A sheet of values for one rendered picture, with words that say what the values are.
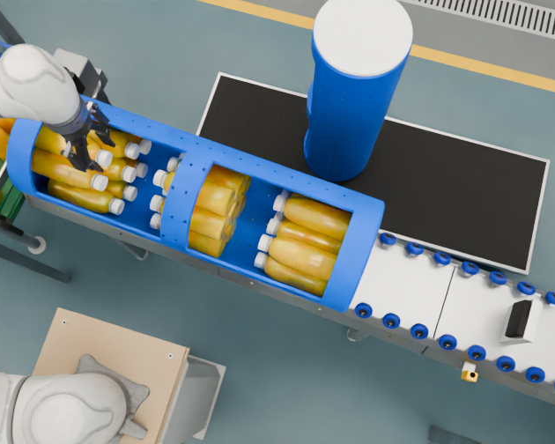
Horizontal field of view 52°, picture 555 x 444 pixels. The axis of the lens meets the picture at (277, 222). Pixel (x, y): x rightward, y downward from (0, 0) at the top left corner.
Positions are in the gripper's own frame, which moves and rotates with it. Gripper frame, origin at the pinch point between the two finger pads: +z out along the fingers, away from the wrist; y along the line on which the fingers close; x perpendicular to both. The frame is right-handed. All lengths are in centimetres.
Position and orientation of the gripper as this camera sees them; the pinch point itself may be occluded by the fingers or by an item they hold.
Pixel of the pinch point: (99, 152)
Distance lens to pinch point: 141.6
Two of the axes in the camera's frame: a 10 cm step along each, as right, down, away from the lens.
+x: -9.4, -3.4, 1.0
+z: 0.2, 2.5, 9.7
